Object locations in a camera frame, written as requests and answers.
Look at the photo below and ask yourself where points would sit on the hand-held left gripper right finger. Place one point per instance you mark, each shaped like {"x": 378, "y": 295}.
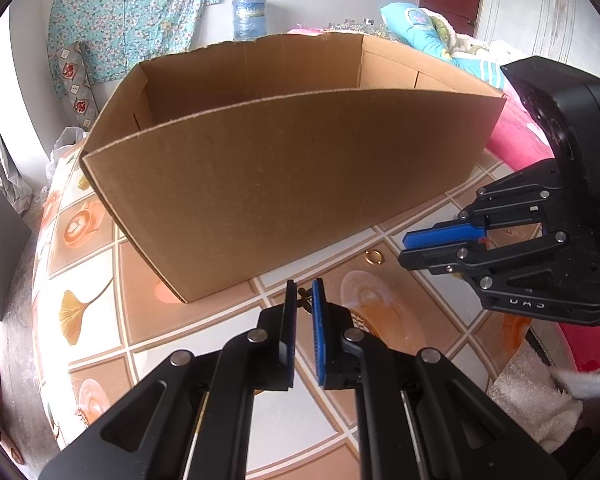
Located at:
{"x": 320, "y": 325}

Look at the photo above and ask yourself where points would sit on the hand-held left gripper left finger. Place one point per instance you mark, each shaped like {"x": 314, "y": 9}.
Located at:
{"x": 290, "y": 320}

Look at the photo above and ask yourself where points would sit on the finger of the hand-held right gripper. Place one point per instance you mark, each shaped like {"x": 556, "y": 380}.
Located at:
{"x": 505, "y": 260}
{"x": 440, "y": 235}

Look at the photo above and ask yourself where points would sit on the small dark bow earring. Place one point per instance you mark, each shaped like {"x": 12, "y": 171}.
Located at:
{"x": 305, "y": 302}

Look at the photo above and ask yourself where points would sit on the brown cardboard box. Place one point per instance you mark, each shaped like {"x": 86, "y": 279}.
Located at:
{"x": 280, "y": 170}

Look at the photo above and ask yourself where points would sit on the pink floral bed blanket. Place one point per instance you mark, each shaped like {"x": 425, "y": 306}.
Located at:
{"x": 520, "y": 135}

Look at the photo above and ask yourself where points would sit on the white fluffy towel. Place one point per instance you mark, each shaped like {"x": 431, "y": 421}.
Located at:
{"x": 535, "y": 400}

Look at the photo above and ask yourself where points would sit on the white crumpled blanket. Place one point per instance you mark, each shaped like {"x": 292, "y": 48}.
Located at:
{"x": 485, "y": 50}

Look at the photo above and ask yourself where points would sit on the white wardrobe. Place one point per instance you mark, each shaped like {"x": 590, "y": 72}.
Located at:
{"x": 535, "y": 10}

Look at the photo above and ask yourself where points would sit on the leaf and cup patterned tablecloth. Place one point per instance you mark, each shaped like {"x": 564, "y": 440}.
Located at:
{"x": 105, "y": 260}

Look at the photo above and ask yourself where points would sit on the light blue quilt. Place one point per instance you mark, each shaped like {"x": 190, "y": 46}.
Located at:
{"x": 430, "y": 30}

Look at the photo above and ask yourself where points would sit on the white plastic bag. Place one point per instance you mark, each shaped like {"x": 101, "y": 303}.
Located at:
{"x": 65, "y": 145}

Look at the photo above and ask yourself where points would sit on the blue water bottle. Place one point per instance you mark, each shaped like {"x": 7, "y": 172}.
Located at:
{"x": 250, "y": 17}

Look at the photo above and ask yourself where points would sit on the dark grey cabinet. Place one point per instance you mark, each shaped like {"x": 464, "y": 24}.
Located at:
{"x": 0, "y": 255}

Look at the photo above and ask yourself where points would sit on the patterned folded mat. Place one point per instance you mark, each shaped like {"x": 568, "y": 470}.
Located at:
{"x": 77, "y": 85}

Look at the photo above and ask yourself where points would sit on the turquoise floral wall cloth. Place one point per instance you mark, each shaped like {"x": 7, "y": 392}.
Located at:
{"x": 130, "y": 10}

